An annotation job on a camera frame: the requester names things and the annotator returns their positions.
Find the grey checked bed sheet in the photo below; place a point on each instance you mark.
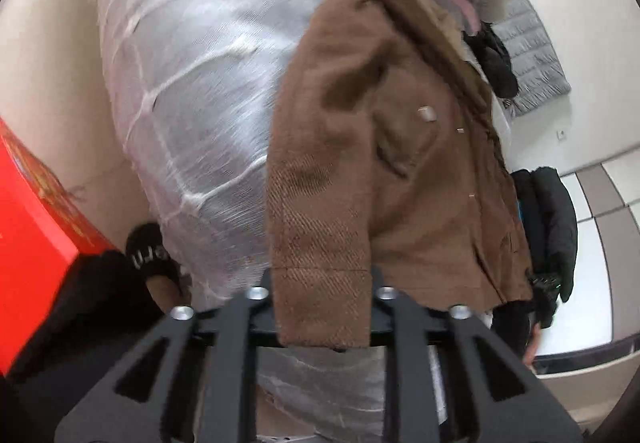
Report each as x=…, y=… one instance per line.
x=192, y=85

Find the white sliding wardrobe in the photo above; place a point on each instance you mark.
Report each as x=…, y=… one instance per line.
x=604, y=306

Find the brown wool coat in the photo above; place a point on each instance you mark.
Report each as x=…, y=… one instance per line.
x=383, y=156

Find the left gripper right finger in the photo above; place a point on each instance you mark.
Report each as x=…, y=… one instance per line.
x=449, y=378

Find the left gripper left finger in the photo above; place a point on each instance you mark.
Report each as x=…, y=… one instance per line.
x=192, y=378

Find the black slipper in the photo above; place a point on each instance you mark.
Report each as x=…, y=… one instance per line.
x=161, y=275

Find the black jacket on bed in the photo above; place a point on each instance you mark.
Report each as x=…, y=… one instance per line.
x=495, y=61

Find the red cardboard box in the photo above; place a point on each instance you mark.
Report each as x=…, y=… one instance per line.
x=42, y=232

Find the grey padded headboard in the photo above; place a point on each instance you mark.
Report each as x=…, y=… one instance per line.
x=535, y=64

